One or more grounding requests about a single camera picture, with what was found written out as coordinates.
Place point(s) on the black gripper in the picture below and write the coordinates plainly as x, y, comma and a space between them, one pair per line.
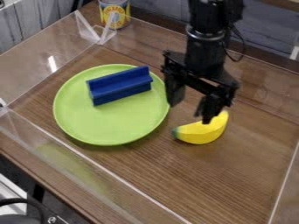
198, 69

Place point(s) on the yellow toy banana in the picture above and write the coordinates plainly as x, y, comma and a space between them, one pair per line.
198, 133

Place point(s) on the blue plastic block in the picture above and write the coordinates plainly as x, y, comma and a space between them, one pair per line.
120, 85

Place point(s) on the clear acrylic corner bracket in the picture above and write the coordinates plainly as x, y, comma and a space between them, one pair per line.
96, 33

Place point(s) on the clear acrylic tray wall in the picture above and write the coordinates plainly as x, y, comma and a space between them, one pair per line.
102, 196

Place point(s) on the green round plate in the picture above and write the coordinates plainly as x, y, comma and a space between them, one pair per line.
116, 123

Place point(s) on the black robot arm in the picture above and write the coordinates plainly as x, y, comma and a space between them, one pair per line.
214, 16

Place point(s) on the yellow printed can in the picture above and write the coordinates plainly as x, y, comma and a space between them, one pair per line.
116, 13

